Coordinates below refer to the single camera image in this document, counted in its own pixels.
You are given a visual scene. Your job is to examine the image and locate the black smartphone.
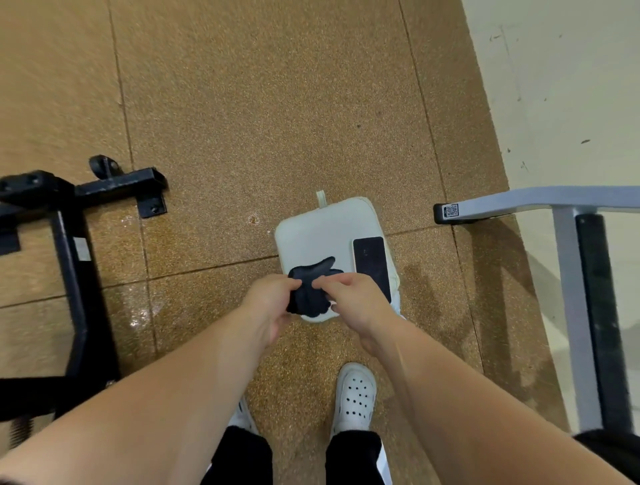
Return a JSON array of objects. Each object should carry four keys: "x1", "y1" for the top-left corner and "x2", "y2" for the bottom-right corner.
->
[{"x1": 352, "y1": 236, "x2": 393, "y2": 304}]

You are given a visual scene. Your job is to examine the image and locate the grey metal equipment frame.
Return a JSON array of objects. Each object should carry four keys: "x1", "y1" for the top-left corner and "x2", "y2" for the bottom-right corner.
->
[{"x1": 433, "y1": 185, "x2": 640, "y2": 434}]

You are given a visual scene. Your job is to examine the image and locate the white perforated clog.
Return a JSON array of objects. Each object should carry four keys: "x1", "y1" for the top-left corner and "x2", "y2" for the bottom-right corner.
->
[
  {"x1": 227, "y1": 397, "x2": 261, "y2": 436},
  {"x1": 330, "y1": 362, "x2": 379, "y2": 438}
]

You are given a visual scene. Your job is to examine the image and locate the black cloth glove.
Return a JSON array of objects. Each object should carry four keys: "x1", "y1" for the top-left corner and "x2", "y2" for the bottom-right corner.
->
[{"x1": 287, "y1": 256, "x2": 346, "y2": 319}]

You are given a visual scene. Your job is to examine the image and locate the person's left forearm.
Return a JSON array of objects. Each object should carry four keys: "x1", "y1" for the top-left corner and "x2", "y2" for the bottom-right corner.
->
[{"x1": 0, "y1": 306, "x2": 274, "y2": 485}]

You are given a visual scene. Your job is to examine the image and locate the black upright post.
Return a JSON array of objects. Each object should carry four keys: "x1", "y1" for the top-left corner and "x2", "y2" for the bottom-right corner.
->
[{"x1": 575, "y1": 213, "x2": 635, "y2": 434}]

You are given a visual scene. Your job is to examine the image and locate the person's right forearm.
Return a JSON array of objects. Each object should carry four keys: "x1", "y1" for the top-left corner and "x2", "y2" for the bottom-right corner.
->
[{"x1": 365, "y1": 318, "x2": 635, "y2": 485}]

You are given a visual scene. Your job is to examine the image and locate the metal coil spring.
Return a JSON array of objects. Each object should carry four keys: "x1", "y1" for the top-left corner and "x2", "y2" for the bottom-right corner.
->
[{"x1": 7, "y1": 416, "x2": 35, "y2": 451}]

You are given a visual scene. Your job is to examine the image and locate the person's left hand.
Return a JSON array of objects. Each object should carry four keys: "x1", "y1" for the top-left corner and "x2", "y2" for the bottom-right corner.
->
[{"x1": 240, "y1": 274, "x2": 303, "y2": 346}]

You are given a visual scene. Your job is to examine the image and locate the black trousers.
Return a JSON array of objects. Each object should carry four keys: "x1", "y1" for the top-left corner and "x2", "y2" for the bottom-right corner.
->
[{"x1": 200, "y1": 427, "x2": 394, "y2": 485}]

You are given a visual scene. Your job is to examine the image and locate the white perforated left clog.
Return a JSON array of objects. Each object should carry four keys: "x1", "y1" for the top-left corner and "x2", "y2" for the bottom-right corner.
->
[{"x1": 227, "y1": 397, "x2": 261, "y2": 436}]

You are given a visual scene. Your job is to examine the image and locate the white square cushion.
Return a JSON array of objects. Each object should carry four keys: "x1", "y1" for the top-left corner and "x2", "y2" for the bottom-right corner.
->
[{"x1": 274, "y1": 190, "x2": 403, "y2": 323}]

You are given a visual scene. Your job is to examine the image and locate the black metal equipment frame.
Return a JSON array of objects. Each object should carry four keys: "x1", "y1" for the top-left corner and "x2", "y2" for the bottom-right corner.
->
[{"x1": 0, "y1": 167, "x2": 170, "y2": 423}]

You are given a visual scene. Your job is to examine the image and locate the white perforated right clog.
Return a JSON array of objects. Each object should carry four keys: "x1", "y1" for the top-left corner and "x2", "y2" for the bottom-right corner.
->
[{"x1": 330, "y1": 362, "x2": 379, "y2": 438}]

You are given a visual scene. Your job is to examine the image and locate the person's right hand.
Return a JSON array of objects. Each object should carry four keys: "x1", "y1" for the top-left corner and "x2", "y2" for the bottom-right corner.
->
[{"x1": 312, "y1": 272, "x2": 402, "y2": 355}]

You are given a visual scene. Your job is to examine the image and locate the black shirt sleeve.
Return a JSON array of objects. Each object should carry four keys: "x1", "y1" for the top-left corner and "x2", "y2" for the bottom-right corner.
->
[{"x1": 571, "y1": 429, "x2": 640, "y2": 485}]

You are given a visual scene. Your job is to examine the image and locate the black caster wheel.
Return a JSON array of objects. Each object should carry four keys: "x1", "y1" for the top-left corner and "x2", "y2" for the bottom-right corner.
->
[{"x1": 88, "y1": 154, "x2": 124, "y2": 182}]

